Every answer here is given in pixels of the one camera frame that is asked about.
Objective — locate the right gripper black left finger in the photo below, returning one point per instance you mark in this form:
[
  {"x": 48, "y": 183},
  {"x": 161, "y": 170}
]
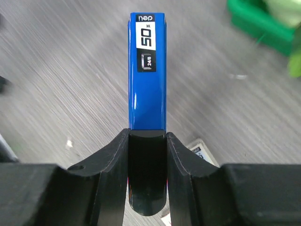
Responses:
[{"x": 89, "y": 193}]

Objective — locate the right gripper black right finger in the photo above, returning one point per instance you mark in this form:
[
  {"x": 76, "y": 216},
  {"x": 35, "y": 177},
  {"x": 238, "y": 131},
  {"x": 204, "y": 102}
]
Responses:
[{"x": 201, "y": 194}]

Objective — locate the blue stapler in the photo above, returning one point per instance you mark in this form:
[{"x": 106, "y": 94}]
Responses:
[{"x": 147, "y": 152}]

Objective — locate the staple box red white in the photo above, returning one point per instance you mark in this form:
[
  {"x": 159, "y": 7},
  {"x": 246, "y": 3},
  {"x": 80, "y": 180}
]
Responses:
[{"x": 199, "y": 148}]

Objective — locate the green plastic tray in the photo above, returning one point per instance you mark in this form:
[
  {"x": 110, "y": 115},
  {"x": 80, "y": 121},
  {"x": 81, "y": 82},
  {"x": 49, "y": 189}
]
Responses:
[{"x": 252, "y": 17}]

